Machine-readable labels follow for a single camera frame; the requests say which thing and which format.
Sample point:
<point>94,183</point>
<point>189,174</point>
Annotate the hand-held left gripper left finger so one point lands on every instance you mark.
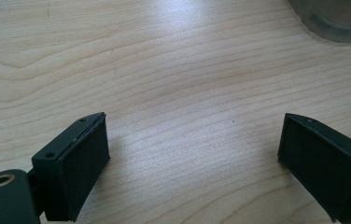
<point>75,161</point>

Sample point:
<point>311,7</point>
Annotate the clear plastic storage box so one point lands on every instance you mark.
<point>338,17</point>

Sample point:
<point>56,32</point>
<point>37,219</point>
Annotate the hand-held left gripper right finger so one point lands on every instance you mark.
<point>323,165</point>

